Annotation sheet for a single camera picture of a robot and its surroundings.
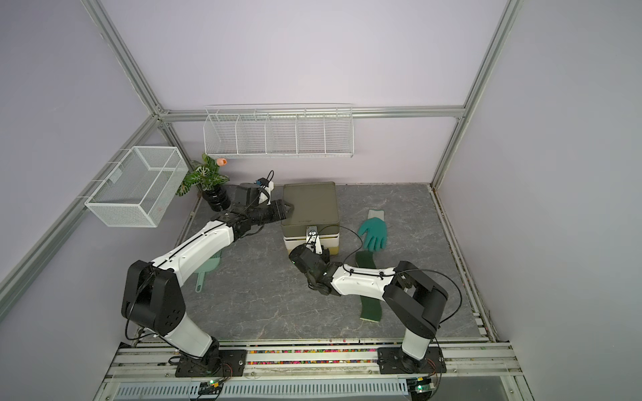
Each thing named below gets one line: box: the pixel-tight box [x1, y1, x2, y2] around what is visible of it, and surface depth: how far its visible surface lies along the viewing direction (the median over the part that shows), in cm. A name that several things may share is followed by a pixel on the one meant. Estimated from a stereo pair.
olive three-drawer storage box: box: [280, 181, 340, 256], surface depth 86 cm
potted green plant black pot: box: [175, 153, 232, 212], surface depth 96 cm
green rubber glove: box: [357, 208, 388, 253], surface depth 105 cm
